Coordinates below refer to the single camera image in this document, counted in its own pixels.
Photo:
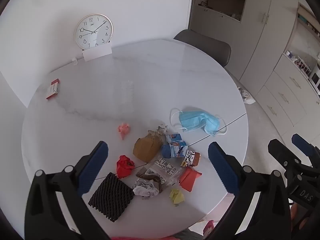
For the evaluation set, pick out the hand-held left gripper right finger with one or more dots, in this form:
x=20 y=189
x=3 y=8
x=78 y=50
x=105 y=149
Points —
x=222 y=167

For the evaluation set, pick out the brown seed snack packet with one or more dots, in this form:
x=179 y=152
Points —
x=191 y=158

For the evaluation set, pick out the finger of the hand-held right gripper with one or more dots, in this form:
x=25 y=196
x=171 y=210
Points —
x=282 y=152
x=302 y=143

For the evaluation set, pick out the crumpled silver wrapper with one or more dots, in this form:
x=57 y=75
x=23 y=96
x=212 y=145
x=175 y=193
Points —
x=146 y=190

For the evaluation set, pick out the dish rack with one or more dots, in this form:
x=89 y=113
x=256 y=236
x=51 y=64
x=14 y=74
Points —
x=302 y=66

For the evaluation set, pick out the crumpled white paper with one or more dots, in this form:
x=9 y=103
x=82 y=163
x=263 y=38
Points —
x=162 y=129

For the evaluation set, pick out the white plastic bag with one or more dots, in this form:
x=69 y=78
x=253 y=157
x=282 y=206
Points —
x=246 y=96

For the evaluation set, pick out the red and white small box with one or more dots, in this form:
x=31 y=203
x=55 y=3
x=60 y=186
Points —
x=52 y=90

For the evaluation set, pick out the small clear plastic stand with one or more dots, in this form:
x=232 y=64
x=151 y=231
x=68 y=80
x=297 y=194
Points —
x=73 y=60

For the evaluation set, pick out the yellow paper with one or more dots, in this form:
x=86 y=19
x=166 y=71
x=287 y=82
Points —
x=177 y=196

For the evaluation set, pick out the grey chair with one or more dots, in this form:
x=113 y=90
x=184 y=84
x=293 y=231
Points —
x=207 y=47

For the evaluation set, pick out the black foam net sleeve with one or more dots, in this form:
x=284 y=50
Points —
x=110 y=196

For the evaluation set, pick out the brown crumpled paper bag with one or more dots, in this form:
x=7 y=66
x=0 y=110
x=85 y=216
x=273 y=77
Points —
x=147 y=148

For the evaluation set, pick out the white cup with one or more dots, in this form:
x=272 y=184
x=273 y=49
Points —
x=288 y=53

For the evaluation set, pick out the blue bird print carton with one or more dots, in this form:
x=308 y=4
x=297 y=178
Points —
x=175 y=148

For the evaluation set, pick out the white paper card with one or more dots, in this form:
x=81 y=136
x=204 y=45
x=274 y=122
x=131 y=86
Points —
x=96 y=53

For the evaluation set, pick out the white kitchen appliance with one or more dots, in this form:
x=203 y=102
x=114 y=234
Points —
x=316 y=76

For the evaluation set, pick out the pink patterned cloth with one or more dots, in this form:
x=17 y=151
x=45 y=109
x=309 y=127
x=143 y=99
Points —
x=208 y=227

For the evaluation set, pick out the orange folded paper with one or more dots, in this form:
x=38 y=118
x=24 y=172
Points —
x=189 y=178

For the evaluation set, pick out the round white wall clock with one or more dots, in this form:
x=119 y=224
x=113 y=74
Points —
x=93 y=31

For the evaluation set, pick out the person's right hand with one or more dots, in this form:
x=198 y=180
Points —
x=296 y=215

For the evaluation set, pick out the wall shelf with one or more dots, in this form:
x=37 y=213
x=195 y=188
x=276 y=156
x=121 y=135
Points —
x=307 y=20

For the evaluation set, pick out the pink crumpled paper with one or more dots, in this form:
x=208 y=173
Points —
x=124 y=129

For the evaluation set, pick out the tall beige cabinet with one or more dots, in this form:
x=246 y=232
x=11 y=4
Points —
x=252 y=30

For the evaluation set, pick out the clear labelled plastic bag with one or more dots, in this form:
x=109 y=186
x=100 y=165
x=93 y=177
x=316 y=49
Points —
x=160 y=172

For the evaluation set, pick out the beige drawer cabinet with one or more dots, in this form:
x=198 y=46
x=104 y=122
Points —
x=287 y=92

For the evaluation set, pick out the blue face mask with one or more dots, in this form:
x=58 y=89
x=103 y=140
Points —
x=198 y=122

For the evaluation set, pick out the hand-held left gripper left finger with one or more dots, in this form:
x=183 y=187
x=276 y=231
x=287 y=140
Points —
x=93 y=165

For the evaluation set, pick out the red crumpled paper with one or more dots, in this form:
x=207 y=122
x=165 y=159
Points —
x=124 y=166

